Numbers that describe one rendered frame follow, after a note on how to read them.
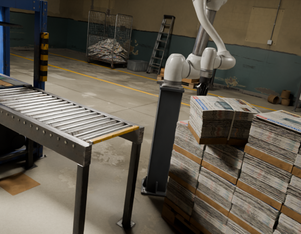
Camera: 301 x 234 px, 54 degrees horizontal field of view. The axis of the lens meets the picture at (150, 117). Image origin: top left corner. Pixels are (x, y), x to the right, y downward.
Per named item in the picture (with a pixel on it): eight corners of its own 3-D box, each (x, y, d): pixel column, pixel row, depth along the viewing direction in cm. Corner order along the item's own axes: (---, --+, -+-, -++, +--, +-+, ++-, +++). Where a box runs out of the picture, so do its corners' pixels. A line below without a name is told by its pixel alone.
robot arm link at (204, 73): (215, 70, 213) (213, 78, 215) (206, 68, 220) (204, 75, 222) (207, 70, 208) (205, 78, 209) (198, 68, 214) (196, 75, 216)
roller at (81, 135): (121, 120, 207) (120, 126, 209) (69, 134, 169) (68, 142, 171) (126, 123, 205) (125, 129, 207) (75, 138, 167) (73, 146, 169)
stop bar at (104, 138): (139, 129, 196) (140, 126, 195) (92, 145, 160) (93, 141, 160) (135, 127, 197) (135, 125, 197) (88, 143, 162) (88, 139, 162)
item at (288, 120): (282, 111, 189) (282, 109, 188) (329, 126, 168) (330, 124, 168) (251, 116, 165) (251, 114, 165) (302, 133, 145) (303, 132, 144)
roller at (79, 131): (114, 117, 211) (113, 124, 212) (61, 131, 173) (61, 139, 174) (119, 120, 208) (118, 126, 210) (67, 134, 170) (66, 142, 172)
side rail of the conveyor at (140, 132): (142, 142, 205) (145, 126, 202) (138, 144, 201) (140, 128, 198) (27, 96, 274) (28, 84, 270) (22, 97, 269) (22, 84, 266)
